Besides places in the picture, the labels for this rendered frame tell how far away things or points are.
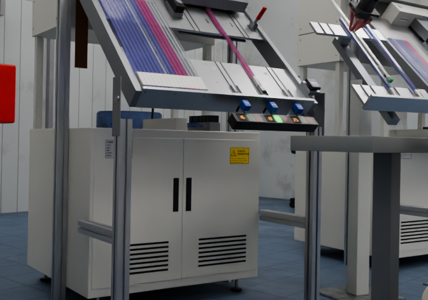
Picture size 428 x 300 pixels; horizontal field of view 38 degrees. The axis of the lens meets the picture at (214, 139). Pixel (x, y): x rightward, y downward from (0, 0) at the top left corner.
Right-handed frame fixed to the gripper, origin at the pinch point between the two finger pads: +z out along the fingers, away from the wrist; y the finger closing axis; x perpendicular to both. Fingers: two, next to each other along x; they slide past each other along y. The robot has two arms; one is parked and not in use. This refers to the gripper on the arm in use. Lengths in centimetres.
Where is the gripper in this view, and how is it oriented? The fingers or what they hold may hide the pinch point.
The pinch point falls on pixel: (352, 28)
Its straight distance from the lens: 233.9
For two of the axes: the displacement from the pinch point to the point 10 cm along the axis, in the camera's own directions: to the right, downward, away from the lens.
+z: -3.4, 7.0, 6.2
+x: 2.9, 7.1, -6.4
